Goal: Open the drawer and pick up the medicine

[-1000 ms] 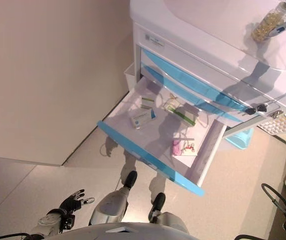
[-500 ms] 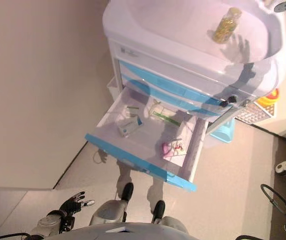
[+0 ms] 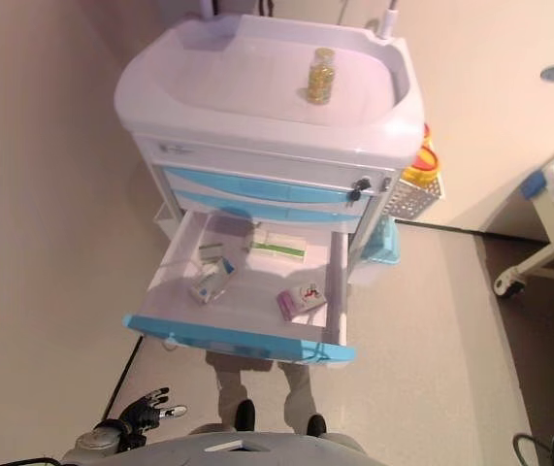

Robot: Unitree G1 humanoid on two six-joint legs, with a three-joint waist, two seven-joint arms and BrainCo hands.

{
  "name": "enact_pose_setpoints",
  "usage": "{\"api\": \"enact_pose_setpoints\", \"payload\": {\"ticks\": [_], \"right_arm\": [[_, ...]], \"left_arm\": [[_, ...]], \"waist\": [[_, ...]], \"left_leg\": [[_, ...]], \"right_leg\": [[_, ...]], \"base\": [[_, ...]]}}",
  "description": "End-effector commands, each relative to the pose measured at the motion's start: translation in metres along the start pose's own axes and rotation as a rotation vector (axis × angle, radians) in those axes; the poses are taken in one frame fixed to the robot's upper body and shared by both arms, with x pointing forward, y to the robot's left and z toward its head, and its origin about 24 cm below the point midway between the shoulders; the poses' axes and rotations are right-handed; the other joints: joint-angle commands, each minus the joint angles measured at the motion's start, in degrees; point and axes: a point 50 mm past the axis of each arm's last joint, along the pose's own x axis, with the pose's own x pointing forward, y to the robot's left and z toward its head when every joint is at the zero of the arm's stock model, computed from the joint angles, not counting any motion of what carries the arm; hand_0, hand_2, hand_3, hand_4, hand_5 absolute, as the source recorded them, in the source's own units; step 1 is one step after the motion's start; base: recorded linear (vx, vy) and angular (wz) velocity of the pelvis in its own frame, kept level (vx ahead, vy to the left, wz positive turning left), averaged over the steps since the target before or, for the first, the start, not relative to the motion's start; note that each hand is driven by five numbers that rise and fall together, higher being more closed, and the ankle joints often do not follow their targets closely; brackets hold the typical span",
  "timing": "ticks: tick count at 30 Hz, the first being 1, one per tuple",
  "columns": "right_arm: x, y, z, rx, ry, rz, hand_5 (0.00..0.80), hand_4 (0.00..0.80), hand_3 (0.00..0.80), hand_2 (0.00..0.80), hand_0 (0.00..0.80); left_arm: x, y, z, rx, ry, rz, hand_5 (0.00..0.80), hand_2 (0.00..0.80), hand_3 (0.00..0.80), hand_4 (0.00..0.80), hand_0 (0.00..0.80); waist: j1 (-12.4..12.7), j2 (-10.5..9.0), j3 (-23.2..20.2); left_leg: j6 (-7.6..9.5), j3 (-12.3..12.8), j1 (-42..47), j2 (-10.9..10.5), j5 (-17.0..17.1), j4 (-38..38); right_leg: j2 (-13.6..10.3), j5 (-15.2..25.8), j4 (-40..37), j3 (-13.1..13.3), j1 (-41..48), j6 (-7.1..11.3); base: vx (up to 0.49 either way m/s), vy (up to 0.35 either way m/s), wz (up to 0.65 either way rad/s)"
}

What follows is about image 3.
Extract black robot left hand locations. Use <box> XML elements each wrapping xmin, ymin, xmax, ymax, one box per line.
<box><xmin>122</xmin><ymin>386</ymin><xmax>188</xmax><ymax>432</ymax></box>

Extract blue white cart drawer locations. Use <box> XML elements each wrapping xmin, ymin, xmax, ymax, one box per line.
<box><xmin>121</xmin><ymin>208</ymin><xmax>358</xmax><ymax>367</ymax></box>
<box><xmin>173</xmin><ymin>192</ymin><xmax>363</xmax><ymax>232</ymax></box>
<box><xmin>162</xmin><ymin>164</ymin><xmax>355</xmax><ymax>206</ymax></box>

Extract clear bottle yellow capsules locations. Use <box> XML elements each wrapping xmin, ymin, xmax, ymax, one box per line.
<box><xmin>298</xmin><ymin>47</ymin><xmax>339</xmax><ymax>106</ymax></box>

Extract blue white medicine box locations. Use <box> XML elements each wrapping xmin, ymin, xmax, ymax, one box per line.
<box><xmin>203</xmin><ymin>255</ymin><xmax>240</xmax><ymax>288</ymax></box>
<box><xmin>187</xmin><ymin>271</ymin><xmax>227</xmax><ymax>306</ymax></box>

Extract pink white medicine box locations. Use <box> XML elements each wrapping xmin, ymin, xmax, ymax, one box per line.
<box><xmin>276</xmin><ymin>280</ymin><xmax>330</xmax><ymax>321</ymax></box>

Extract grey robot torso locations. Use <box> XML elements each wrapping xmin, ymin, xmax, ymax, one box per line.
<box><xmin>59</xmin><ymin>428</ymin><xmax>371</xmax><ymax>466</ymax></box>

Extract robot left leg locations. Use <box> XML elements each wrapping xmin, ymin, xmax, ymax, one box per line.
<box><xmin>234</xmin><ymin>398</ymin><xmax>257</xmax><ymax>431</ymax></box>

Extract blue bed corner bumper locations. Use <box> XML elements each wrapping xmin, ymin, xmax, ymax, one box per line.
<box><xmin>520</xmin><ymin>169</ymin><xmax>547</xmax><ymax>200</ymax></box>

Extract yellow sharps container red lid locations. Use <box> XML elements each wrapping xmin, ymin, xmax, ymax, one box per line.
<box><xmin>401</xmin><ymin>147</ymin><xmax>443</xmax><ymax>188</ymax></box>

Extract small grey green box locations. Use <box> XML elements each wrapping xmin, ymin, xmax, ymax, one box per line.
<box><xmin>197</xmin><ymin>241</ymin><xmax>231</xmax><ymax>264</ymax></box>

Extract metal IV pole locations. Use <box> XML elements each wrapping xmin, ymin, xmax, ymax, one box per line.
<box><xmin>377</xmin><ymin>0</ymin><xmax>402</xmax><ymax>43</ymax></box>

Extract white perforated basket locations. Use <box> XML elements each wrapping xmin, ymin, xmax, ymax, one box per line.
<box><xmin>384</xmin><ymin>176</ymin><xmax>446</xmax><ymax>222</ymax></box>

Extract white box green stripe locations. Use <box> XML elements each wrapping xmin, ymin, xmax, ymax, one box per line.
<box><xmin>248</xmin><ymin>226</ymin><xmax>310</xmax><ymax>265</ymax></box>

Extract bed caster wheel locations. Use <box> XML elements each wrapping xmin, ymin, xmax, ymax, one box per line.
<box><xmin>493</xmin><ymin>271</ymin><xmax>523</xmax><ymax>299</ymax></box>

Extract black cart keys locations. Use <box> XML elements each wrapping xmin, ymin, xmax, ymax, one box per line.
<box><xmin>348</xmin><ymin>178</ymin><xmax>373</xmax><ymax>202</ymax></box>

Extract white medical cart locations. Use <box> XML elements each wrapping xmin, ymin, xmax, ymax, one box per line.
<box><xmin>114</xmin><ymin>13</ymin><xmax>426</xmax><ymax>342</ymax></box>

